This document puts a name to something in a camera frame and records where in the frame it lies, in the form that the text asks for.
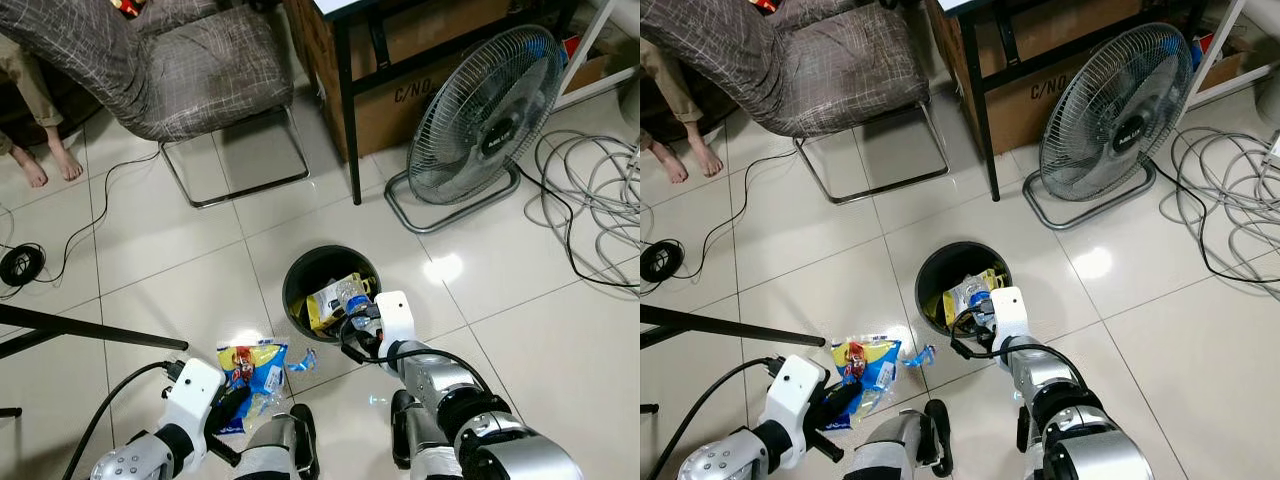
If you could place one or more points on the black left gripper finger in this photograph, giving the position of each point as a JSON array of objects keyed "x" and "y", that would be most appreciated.
[
  {"x": 242, "y": 395},
  {"x": 852, "y": 391}
]

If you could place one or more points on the clear plastic bottle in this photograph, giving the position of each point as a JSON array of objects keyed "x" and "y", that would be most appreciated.
[
  {"x": 968, "y": 292},
  {"x": 352, "y": 295}
]

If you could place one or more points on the blue yellow snack bag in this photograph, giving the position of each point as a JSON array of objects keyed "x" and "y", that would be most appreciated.
[
  {"x": 880, "y": 365},
  {"x": 262, "y": 370}
]

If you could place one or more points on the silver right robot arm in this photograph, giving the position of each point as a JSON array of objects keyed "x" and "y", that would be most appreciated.
[
  {"x": 440, "y": 380},
  {"x": 1050, "y": 375}
]

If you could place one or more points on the black round rubbish bin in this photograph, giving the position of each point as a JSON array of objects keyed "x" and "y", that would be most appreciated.
[
  {"x": 310, "y": 262},
  {"x": 950, "y": 258}
]

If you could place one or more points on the yellow snack packet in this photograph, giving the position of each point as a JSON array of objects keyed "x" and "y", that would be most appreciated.
[
  {"x": 952, "y": 302},
  {"x": 322, "y": 308}
]

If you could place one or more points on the robot left leg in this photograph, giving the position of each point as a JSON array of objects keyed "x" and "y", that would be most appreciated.
[
  {"x": 900, "y": 445},
  {"x": 280, "y": 445}
]

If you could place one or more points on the small blue plastic wrapper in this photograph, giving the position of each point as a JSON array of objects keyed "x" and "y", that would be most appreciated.
[
  {"x": 303, "y": 360},
  {"x": 920, "y": 355}
]

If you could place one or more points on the black table leg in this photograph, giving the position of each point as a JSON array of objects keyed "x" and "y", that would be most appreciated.
[
  {"x": 90, "y": 330},
  {"x": 730, "y": 328}
]

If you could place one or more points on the brown cardboard box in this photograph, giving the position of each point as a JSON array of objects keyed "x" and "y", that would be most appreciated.
[
  {"x": 400, "y": 100},
  {"x": 1030, "y": 100}
]

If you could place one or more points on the grey metal floor fan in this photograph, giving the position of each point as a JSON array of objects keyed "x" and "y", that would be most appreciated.
[
  {"x": 1130, "y": 133},
  {"x": 497, "y": 140}
]

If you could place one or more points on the grey patterned fabric chair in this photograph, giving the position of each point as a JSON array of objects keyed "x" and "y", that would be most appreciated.
[
  {"x": 850, "y": 70},
  {"x": 200, "y": 70}
]

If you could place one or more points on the barefoot person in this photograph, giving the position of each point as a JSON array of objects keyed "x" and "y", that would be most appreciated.
[
  {"x": 25, "y": 85},
  {"x": 675, "y": 90}
]

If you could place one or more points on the white shelf unit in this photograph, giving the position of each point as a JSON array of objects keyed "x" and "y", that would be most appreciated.
[
  {"x": 1255, "y": 30},
  {"x": 612, "y": 30}
]

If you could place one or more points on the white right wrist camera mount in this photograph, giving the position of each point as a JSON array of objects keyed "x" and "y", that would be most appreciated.
[
  {"x": 395, "y": 315},
  {"x": 1010, "y": 310}
]

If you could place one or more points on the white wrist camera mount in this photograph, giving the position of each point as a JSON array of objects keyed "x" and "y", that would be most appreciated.
[
  {"x": 395, "y": 315},
  {"x": 195, "y": 390},
  {"x": 797, "y": 385},
  {"x": 1010, "y": 310}
]

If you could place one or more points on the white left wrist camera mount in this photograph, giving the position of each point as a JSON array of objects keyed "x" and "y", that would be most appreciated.
[
  {"x": 797, "y": 385},
  {"x": 195, "y": 390}
]

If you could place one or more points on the black frame desk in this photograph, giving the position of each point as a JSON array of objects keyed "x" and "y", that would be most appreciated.
[
  {"x": 982, "y": 100},
  {"x": 345, "y": 100}
]

